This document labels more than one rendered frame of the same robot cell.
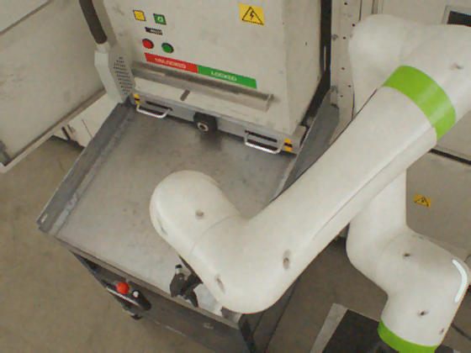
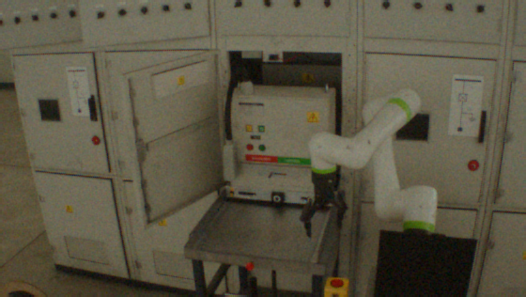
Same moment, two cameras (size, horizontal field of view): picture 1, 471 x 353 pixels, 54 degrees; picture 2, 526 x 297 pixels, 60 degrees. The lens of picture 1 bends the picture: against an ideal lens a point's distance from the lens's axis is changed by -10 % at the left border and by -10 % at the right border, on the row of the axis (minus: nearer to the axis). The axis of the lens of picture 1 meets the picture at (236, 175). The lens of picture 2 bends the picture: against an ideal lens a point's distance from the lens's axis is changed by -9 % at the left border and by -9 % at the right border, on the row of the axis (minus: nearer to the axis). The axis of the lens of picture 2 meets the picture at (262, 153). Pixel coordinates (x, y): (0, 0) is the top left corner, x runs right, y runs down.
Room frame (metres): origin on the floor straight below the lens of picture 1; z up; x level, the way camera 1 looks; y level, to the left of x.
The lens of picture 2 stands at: (-1.14, 0.85, 2.01)
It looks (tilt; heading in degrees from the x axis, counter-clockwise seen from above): 22 degrees down; 340
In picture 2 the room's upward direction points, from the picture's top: 2 degrees counter-clockwise
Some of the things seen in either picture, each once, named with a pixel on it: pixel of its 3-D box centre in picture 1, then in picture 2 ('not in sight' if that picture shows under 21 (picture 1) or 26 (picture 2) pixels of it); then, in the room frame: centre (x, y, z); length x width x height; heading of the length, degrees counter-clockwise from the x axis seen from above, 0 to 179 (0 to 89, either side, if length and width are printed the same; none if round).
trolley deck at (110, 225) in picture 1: (189, 172); (271, 223); (0.80, 0.12, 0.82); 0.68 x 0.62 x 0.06; 144
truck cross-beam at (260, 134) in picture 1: (211, 113); (279, 194); (0.93, 0.03, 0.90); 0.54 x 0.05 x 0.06; 54
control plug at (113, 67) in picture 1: (115, 70); (231, 161); (0.98, 0.25, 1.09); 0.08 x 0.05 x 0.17; 144
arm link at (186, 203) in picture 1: (193, 218); (325, 150); (0.37, 0.07, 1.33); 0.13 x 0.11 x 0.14; 29
